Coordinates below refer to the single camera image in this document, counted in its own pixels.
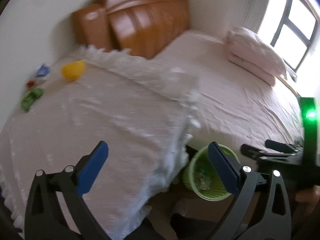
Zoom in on white pleated curtain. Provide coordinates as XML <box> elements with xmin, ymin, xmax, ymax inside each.
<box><xmin>225</xmin><ymin>0</ymin><xmax>280</xmax><ymax>38</ymax></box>

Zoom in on wooden panel with round sticker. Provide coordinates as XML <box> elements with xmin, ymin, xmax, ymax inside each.
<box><xmin>72</xmin><ymin>4</ymin><xmax>113</xmax><ymax>52</ymax></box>

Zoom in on pink folded pillows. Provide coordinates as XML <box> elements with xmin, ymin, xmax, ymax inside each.
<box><xmin>225</xmin><ymin>26</ymin><xmax>288</xmax><ymax>85</ymax></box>

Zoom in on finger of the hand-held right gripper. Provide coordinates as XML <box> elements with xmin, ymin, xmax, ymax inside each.
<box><xmin>240</xmin><ymin>144</ymin><xmax>303</xmax><ymax>165</ymax></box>
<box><xmin>265</xmin><ymin>139</ymin><xmax>305</xmax><ymax>153</ymax></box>

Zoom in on green toy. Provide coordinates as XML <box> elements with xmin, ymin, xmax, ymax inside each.
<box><xmin>20</xmin><ymin>96</ymin><xmax>34</xmax><ymax>112</ymax></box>

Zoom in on white lace cloth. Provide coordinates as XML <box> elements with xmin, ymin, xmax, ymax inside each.
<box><xmin>0</xmin><ymin>44</ymin><xmax>200</xmax><ymax>233</ymax></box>

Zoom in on bright green crumpled wrapper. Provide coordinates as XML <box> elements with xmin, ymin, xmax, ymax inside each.
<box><xmin>30</xmin><ymin>88</ymin><xmax>45</xmax><ymax>100</ymax></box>

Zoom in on yellow toy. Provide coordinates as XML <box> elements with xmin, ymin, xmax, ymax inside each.
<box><xmin>61</xmin><ymin>60</ymin><xmax>86</xmax><ymax>82</ymax></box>

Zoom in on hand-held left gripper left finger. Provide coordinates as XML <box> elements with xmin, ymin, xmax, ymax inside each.
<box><xmin>24</xmin><ymin>141</ymin><xmax>110</xmax><ymax>240</ymax></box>

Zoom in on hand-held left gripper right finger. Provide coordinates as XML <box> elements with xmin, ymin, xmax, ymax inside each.
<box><xmin>208</xmin><ymin>142</ymin><xmax>292</xmax><ymax>240</ymax></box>

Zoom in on dark framed window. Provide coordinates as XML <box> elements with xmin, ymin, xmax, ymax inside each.
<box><xmin>260</xmin><ymin>0</ymin><xmax>320</xmax><ymax>80</ymax></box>

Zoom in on pink bed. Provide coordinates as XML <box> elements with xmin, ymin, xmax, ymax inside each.
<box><xmin>155</xmin><ymin>29</ymin><xmax>308</xmax><ymax>157</ymax></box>

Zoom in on green plastic waste basket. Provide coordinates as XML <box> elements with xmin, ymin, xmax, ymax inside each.
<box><xmin>182</xmin><ymin>144</ymin><xmax>240</xmax><ymax>201</ymax></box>

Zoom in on blue and white crumpled wrapper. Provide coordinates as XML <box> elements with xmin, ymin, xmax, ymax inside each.
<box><xmin>34</xmin><ymin>64</ymin><xmax>50</xmax><ymax>78</ymax></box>

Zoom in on carved wooden headboard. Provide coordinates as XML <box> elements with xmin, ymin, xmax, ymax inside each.
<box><xmin>100</xmin><ymin>0</ymin><xmax>190</xmax><ymax>60</ymax></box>

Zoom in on person's right hand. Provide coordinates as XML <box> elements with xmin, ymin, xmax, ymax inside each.
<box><xmin>294</xmin><ymin>186</ymin><xmax>320</xmax><ymax>220</ymax></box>

